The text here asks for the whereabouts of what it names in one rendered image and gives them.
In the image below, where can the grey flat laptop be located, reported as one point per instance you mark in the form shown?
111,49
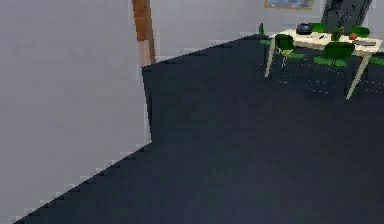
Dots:
365,43

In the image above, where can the framed wall picture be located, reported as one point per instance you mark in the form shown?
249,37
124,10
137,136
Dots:
288,3

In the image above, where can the black round pot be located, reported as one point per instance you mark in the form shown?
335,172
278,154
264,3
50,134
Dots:
303,28

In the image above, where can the dark green cup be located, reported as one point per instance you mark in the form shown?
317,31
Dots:
336,34

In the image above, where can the red apple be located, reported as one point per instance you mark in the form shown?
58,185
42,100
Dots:
353,36

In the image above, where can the green chair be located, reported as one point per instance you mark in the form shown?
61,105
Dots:
377,60
284,45
336,51
318,27
360,31

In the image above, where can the dark grey fridge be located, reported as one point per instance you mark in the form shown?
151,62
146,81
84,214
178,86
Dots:
345,14

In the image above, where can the cream dining table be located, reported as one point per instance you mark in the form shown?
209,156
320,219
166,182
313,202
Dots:
361,50

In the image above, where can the brown wooden room door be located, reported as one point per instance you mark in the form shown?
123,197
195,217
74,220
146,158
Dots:
143,26

